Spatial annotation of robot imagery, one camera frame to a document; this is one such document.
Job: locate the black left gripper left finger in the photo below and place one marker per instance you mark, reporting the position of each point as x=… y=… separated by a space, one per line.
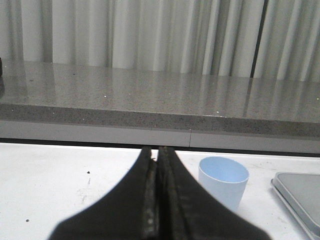
x=128 y=212

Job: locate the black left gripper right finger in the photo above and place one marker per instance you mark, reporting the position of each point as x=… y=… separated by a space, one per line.
x=188 y=212

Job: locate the light blue plastic cup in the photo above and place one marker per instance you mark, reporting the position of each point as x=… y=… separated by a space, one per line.
x=224 y=178

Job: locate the silver digital kitchen scale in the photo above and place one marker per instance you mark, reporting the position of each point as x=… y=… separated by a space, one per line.
x=300 y=193

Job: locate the grey stone counter ledge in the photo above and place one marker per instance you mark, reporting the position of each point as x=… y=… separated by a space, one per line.
x=94 y=104

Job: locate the small black box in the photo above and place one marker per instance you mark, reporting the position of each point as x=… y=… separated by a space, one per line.
x=1 y=67

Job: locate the white pleated curtain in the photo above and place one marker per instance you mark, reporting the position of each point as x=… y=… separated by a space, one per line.
x=277 y=39

